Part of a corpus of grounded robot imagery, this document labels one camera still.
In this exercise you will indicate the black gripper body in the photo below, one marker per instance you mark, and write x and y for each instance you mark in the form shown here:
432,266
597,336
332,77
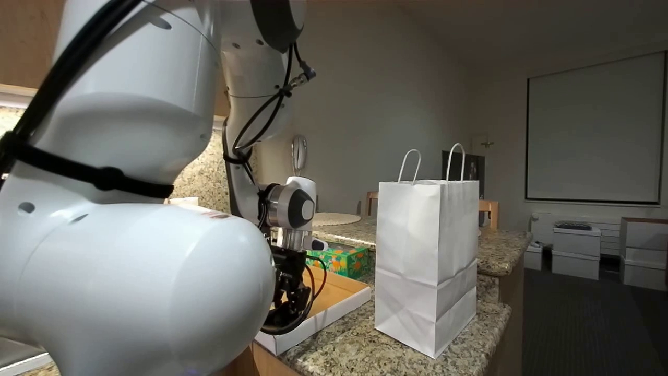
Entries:
289,264

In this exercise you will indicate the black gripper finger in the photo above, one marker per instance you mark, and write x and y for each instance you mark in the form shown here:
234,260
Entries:
282,296
304,296

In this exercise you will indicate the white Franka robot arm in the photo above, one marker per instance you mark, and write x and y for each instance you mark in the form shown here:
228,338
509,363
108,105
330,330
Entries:
133,293

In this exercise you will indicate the white paper bag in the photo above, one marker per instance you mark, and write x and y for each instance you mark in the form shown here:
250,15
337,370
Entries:
425,264

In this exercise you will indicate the white shallow tray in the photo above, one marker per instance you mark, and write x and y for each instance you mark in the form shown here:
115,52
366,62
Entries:
330,306

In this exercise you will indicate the green patterned tissue box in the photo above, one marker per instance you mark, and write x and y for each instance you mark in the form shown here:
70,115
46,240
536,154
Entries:
347,261

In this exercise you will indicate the black flat screen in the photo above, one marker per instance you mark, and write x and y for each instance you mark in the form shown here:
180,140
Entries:
474,168

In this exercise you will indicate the small white storage box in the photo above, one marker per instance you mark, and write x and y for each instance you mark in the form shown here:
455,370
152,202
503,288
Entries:
533,255

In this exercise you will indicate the white projector screen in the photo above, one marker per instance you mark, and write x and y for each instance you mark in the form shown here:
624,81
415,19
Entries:
596,127

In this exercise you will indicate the white drawer cabinet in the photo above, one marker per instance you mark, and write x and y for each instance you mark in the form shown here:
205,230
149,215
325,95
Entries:
647,254

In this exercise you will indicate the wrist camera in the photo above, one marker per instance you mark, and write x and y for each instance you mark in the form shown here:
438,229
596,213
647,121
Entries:
317,245

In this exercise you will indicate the wooden wall cabinet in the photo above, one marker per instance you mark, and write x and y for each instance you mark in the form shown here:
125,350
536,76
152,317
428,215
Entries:
28,43

